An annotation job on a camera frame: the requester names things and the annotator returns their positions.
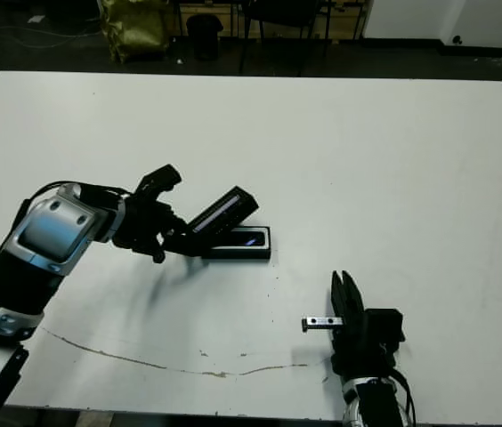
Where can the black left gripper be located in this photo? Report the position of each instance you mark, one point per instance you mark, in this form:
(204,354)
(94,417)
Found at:
(144,222)

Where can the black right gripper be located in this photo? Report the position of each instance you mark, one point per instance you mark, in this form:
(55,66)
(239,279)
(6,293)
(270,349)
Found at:
(358,347)

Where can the black printed box lid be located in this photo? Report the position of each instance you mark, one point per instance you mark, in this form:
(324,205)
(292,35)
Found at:
(222,213)

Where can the black rectangular camera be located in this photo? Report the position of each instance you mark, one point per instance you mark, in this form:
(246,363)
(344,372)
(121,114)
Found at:
(251,238)

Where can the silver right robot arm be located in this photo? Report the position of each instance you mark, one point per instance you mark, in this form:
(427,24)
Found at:
(375,400)

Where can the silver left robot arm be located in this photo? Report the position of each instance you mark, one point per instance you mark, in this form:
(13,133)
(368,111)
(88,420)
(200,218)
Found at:
(51,231)

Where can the black box with white insert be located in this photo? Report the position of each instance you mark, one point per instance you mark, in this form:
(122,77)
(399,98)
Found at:
(242,253)

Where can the black trash bin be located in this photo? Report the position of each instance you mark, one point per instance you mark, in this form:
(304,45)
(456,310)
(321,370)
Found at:
(205,37)

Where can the yellow-green plastic bag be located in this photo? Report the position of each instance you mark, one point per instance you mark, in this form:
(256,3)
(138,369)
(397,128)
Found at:
(135,31)

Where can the black office chair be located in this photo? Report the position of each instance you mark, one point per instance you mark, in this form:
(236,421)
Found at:
(282,9)

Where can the white paper sheet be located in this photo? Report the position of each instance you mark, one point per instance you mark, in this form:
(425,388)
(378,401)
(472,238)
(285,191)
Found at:
(36,19)

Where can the black door stop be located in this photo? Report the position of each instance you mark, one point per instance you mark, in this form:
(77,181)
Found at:
(457,40)

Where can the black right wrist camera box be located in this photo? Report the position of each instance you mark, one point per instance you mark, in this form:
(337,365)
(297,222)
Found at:
(384,327)

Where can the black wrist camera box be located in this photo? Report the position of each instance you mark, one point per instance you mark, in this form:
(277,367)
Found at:
(384,327)
(162,178)

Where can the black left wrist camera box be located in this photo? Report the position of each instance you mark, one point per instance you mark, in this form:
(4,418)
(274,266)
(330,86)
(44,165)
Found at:
(162,178)

